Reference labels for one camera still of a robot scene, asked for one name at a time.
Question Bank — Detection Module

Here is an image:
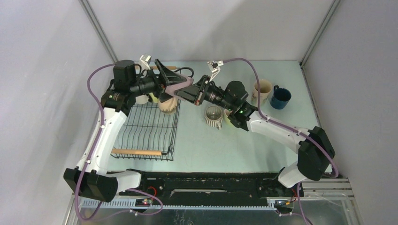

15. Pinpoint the peach teapot-shaped cup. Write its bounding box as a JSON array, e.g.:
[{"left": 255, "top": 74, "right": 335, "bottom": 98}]
[{"left": 158, "top": 98, "right": 178, "bottom": 114}]

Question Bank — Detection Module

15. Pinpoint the yellow-green cup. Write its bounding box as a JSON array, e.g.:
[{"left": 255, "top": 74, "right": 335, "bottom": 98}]
[{"left": 149, "top": 93, "right": 159, "bottom": 104}]

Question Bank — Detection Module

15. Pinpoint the dark blue mug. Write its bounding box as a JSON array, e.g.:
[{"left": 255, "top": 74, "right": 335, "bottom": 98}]
[{"left": 270, "top": 85, "right": 292, "bottom": 110}]

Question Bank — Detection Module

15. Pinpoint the light green cup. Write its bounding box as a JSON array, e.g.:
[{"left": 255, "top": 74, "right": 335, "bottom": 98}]
[{"left": 224, "top": 109, "right": 233, "bottom": 125}]

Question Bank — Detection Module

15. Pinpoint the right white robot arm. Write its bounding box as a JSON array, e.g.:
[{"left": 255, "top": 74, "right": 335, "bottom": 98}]
[{"left": 166, "top": 75, "right": 338, "bottom": 196}]

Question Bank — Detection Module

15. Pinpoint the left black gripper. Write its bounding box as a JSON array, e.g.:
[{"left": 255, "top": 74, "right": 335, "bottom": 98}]
[{"left": 130, "top": 60, "right": 186, "bottom": 103}]

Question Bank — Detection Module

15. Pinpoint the mauve cup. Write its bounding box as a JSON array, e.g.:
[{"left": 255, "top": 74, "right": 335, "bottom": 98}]
[{"left": 165, "top": 75, "right": 194, "bottom": 99}]

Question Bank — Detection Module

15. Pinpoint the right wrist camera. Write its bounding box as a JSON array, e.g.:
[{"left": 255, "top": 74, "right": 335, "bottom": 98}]
[{"left": 207, "top": 60, "right": 224, "bottom": 82}]

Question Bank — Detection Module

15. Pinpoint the white ribbed mug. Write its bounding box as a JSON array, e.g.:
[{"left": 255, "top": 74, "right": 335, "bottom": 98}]
[{"left": 204, "top": 105, "right": 223, "bottom": 130}]

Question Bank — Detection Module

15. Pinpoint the seashell coral print mug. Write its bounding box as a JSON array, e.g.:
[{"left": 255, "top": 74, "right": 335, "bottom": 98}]
[{"left": 251, "top": 79, "right": 273, "bottom": 107}]

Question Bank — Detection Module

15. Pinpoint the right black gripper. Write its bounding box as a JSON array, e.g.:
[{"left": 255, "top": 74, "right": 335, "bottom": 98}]
[{"left": 176, "top": 75, "right": 235, "bottom": 112}]

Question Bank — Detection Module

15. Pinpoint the black wire dish rack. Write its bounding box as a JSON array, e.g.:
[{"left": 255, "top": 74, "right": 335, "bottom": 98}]
[{"left": 108, "top": 65, "right": 183, "bottom": 162}]

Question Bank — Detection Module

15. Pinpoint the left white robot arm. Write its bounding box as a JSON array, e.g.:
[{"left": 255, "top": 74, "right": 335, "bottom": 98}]
[{"left": 63, "top": 60, "right": 193, "bottom": 202}]

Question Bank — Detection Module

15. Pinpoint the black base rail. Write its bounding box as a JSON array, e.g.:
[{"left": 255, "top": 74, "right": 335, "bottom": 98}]
[{"left": 137, "top": 171, "right": 304, "bottom": 208}]

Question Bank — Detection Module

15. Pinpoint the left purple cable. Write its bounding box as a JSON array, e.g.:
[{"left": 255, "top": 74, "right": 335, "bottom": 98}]
[{"left": 74, "top": 63, "right": 163, "bottom": 222}]

